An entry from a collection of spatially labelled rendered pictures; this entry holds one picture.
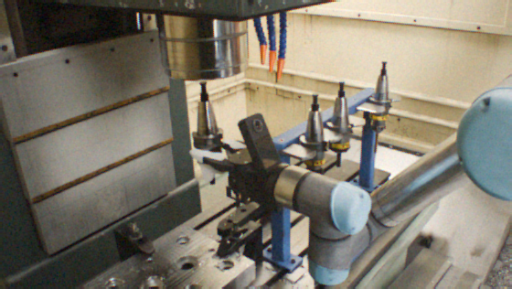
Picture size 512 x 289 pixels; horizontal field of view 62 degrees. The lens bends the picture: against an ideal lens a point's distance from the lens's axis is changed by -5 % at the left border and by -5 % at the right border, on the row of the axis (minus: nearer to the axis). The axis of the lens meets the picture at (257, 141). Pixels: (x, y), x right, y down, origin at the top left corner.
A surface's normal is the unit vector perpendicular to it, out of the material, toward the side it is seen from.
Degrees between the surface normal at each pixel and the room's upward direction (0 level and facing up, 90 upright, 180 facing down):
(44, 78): 90
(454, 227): 24
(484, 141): 88
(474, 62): 90
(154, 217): 90
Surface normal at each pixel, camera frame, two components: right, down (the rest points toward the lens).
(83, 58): 0.76, 0.26
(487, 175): -0.78, 0.26
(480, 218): -0.29, -0.70
